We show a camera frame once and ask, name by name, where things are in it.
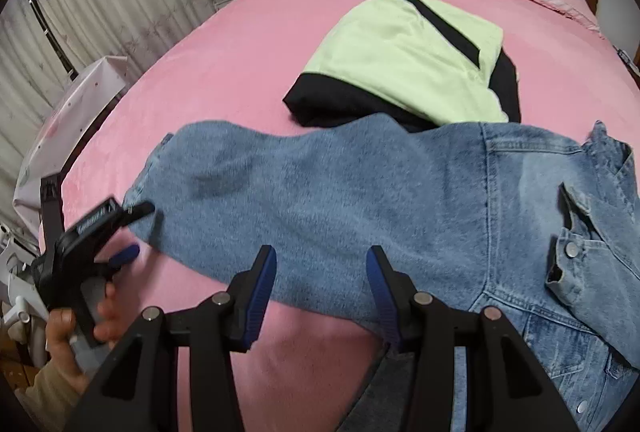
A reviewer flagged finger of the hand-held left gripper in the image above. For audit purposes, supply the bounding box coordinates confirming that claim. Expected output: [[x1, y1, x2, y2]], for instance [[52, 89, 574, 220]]
[[122, 201, 157, 228], [106, 244, 142, 274]]

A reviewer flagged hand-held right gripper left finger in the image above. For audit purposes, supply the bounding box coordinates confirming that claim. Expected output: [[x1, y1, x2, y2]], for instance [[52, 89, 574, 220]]
[[65, 244, 278, 432]]

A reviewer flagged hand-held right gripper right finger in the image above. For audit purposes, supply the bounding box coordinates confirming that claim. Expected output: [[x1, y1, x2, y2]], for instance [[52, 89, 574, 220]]
[[366, 245, 581, 432]]

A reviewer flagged blue denim jacket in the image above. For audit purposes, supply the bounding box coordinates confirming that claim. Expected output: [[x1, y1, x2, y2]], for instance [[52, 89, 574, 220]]
[[122, 112, 640, 432]]

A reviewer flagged person's left hand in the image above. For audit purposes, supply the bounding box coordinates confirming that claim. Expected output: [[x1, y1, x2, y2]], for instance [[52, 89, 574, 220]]
[[46, 286, 120, 394]]

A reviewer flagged pink cloth table cover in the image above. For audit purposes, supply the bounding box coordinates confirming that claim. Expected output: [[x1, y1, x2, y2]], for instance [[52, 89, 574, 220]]
[[37, 0, 640, 432]]

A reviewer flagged black pole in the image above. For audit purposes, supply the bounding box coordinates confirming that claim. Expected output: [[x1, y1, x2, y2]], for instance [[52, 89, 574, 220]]
[[21, 0, 77, 80]]

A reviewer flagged green and black garment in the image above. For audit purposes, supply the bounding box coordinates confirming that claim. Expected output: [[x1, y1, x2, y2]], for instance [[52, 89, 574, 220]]
[[282, 0, 523, 133]]

